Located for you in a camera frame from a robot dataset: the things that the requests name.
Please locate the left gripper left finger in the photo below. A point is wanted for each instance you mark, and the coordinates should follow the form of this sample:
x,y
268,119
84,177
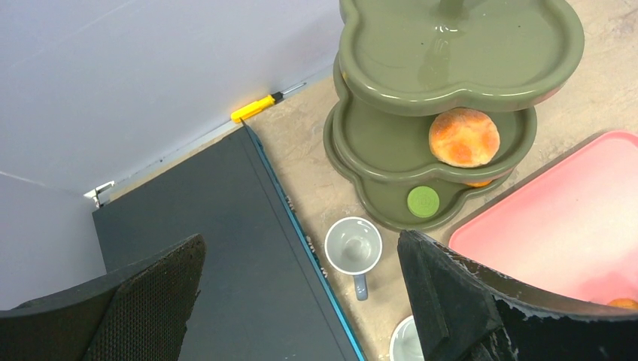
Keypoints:
x,y
138,312

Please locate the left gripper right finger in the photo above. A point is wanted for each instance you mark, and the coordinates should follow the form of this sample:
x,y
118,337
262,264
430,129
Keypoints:
x,y
464,310

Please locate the green macaron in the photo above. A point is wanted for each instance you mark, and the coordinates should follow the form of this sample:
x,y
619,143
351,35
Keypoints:
x,y
423,201

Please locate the orange egg tart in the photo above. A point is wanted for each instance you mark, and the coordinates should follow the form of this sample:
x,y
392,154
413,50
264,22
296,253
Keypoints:
x,y
478,184

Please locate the pink serving tray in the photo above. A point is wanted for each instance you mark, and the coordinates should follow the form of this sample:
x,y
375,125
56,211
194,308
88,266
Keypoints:
x,y
571,230

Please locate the chocolate chip cookie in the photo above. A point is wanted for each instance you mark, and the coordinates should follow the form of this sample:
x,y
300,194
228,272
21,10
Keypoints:
x,y
626,303

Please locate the round bread bun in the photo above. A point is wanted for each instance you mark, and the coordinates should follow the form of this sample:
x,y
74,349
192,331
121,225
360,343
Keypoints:
x,y
464,138

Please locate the green three-tier stand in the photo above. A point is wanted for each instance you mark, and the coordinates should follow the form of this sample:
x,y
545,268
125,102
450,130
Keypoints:
x,y
402,63

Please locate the pink mug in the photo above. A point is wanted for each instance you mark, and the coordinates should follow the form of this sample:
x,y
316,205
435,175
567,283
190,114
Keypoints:
x,y
405,343

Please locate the dark blue flat box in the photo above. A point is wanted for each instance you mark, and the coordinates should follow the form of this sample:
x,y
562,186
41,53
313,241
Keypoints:
x,y
263,294

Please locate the grey mug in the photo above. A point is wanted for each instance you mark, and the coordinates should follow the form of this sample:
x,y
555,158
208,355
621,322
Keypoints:
x,y
353,246

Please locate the yellow screwdriver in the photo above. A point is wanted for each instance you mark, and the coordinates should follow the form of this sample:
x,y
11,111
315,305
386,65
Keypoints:
x,y
260,105

